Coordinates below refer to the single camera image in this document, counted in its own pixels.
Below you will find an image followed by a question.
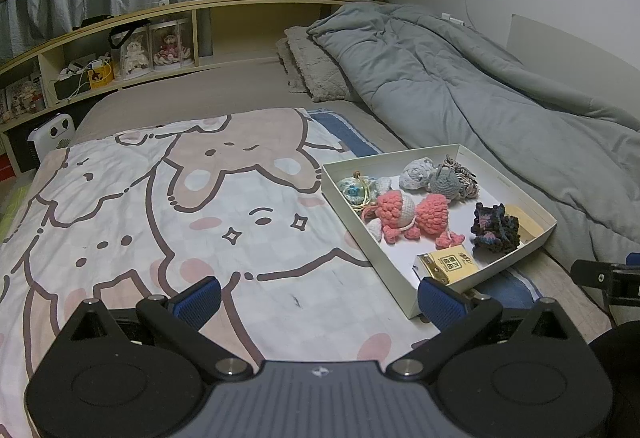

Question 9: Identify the large grey fuzzy pillow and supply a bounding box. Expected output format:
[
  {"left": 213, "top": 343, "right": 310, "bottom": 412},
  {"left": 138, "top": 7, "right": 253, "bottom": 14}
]
[{"left": 284, "top": 25, "right": 353, "bottom": 102}]

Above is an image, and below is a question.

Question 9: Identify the cartoon printed blanket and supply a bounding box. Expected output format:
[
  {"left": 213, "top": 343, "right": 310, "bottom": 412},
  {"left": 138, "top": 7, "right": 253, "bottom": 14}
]
[{"left": 0, "top": 108, "right": 541, "bottom": 438}]

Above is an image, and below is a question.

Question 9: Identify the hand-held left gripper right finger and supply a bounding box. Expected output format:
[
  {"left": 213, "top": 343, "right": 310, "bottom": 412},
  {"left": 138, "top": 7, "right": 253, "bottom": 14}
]
[{"left": 386, "top": 277, "right": 576, "bottom": 382}]

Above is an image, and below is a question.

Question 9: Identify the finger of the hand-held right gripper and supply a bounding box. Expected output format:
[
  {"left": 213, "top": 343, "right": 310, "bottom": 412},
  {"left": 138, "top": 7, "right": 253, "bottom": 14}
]
[{"left": 571, "top": 260, "right": 640, "bottom": 293}]

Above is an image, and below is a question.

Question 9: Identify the grey crochet toy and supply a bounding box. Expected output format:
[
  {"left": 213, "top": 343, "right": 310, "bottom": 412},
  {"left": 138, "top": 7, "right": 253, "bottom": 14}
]
[{"left": 430, "top": 166, "right": 463, "bottom": 196}]

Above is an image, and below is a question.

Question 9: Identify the green mat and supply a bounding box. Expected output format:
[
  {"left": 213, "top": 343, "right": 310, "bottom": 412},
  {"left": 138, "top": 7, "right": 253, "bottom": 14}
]
[{"left": 0, "top": 183, "right": 28, "bottom": 239}]

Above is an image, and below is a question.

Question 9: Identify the oval wooden box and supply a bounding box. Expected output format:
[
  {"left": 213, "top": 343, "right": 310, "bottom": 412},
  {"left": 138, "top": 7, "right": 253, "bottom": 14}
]
[{"left": 505, "top": 204, "right": 546, "bottom": 243}]

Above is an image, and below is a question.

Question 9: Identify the grey duvet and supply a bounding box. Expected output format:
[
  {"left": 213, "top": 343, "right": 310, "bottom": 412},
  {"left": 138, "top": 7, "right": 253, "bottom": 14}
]
[{"left": 306, "top": 2, "right": 640, "bottom": 279}]

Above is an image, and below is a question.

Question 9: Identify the grey white yarn skein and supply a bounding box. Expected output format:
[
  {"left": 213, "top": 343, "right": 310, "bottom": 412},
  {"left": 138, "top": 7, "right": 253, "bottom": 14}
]
[{"left": 440, "top": 154, "right": 480, "bottom": 201}]

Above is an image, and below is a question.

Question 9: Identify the small grey fuzzy pillow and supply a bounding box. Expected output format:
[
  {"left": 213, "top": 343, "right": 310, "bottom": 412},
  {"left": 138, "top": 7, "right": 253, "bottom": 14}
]
[{"left": 276, "top": 38, "right": 306, "bottom": 93}]

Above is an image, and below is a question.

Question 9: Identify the cream doll in clear case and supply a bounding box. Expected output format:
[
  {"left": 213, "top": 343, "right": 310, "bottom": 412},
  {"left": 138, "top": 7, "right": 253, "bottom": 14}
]
[{"left": 111, "top": 26, "right": 152, "bottom": 79}]

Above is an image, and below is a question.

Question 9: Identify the beige bed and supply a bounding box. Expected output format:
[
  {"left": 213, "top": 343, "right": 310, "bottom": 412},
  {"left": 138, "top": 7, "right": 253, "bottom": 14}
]
[{"left": 75, "top": 62, "right": 613, "bottom": 334}]

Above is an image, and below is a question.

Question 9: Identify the wooden headboard shelf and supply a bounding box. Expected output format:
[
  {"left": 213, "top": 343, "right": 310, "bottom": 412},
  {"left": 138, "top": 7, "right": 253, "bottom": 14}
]
[{"left": 0, "top": 0, "right": 373, "bottom": 159}]

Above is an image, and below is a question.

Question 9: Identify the dark blue crochet piece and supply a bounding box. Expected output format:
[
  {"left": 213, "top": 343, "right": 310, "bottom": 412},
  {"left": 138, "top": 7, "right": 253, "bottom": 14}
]
[{"left": 470, "top": 202, "right": 522, "bottom": 253}]

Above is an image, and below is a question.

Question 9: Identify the white cardboard box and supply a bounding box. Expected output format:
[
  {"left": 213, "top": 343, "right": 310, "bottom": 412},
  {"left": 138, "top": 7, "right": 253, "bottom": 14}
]
[{"left": 320, "top": 143, "right": 558, "bottom": 320}]

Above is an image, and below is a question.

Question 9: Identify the light blue yarn ball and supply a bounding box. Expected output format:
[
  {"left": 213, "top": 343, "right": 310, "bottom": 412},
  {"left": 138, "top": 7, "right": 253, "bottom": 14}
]
[{"left": 398, "top": 157, "right": 437, "bottom": 191}]

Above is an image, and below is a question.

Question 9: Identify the black box with cables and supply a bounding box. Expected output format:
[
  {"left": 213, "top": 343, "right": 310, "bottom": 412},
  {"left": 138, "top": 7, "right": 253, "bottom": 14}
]
[{"left": 54, "top": 75, "right": 91, "bottom": 101}]

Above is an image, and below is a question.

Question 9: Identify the small yellow packet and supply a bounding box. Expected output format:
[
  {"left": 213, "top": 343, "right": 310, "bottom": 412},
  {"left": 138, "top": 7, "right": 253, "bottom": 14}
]
[{"left": 412, "top": 245, "right": 478, "bottom": 291}]

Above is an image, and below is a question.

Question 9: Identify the red doll in clear case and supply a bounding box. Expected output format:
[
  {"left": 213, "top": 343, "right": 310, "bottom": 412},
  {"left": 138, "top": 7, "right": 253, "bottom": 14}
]
[{"left": 149, "top": 19, "right": 193, "bottom": 70}]

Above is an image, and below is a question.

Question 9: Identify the pink crochet doll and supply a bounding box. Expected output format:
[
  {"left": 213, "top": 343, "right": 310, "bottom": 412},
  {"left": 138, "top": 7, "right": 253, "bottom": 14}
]
[{"left": 361, "top": 190, "right": 463, "bottom": 249}]

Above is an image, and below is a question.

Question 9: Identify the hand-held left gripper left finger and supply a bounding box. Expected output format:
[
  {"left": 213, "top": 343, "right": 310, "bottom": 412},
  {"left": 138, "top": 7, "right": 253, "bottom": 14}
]
[{"left": 65, "top": 278, "right": 254, "bottom": 382}]

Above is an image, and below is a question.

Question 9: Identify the yellow container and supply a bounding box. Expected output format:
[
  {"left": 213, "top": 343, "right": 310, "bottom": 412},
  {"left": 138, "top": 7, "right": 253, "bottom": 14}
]
[{"left": 88, "top": 62, "right": 115, "bottom": 89}]

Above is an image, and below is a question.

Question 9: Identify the white heater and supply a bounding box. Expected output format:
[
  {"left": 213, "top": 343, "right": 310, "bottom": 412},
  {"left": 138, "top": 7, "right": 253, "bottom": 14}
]
[{"left": 27, "top": 114, "right": 76, "bottom": 169}]

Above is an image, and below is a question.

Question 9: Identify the blue brocade drawstring pouch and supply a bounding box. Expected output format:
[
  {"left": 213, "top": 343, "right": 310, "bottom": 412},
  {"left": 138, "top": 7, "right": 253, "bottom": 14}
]
[{"left": 336, "top": 172, "right": 393, "bottom": 209}]

